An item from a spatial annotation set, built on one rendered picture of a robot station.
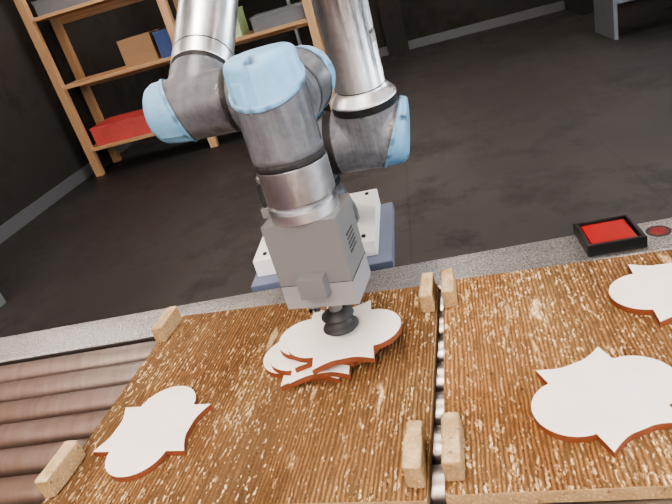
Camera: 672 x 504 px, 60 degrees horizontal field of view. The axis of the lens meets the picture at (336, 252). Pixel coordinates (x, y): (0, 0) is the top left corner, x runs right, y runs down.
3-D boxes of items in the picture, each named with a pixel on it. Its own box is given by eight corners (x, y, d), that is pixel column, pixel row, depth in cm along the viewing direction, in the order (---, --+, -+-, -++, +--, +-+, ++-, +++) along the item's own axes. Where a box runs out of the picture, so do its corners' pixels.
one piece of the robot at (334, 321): (315, 319, 66) (320, 333, 67) (347, 317, 65) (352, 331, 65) (324, 300, 69) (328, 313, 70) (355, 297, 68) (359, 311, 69)
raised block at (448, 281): (443, 285, 78) (439, 267, 77) (457, 283, 78) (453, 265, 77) (443, 309, 73) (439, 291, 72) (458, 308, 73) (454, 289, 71)
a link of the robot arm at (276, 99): (306, 32, 57) (284, 48, 50) (334, 138, 62) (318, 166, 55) (234, 51, 59) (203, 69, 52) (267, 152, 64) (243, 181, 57)
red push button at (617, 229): (580, 234, 85) (580, 225, 84) (624, 226, 83) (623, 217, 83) (592, 253, 79) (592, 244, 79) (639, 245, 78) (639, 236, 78)
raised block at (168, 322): (173, 320, 89) (166, 305, 88) (184, 319, 89) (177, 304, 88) (156, 344, 84) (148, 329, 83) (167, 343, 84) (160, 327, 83)
